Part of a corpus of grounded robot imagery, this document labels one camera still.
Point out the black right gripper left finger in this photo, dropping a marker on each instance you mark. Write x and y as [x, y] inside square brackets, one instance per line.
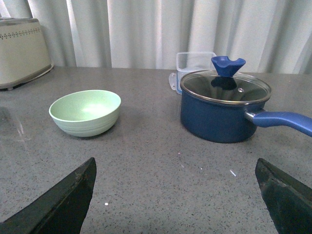
[60, 210]

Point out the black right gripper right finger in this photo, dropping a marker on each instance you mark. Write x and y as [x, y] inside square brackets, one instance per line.
[288, 201]

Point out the green bowl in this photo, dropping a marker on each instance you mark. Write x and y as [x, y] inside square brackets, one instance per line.
[86, 113]

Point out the blue saucepan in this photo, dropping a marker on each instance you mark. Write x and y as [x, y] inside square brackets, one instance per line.
[225, 123]

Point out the glass lid with blue knob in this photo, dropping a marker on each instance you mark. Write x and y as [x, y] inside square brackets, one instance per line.
[225, 84]

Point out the cream toaster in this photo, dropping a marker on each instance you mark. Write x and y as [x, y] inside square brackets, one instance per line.
[23, 52]

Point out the white curtain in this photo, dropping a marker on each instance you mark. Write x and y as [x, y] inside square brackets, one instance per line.
[273, 36]

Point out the clear plastic food container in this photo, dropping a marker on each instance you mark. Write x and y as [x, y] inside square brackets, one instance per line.
[187, 62]

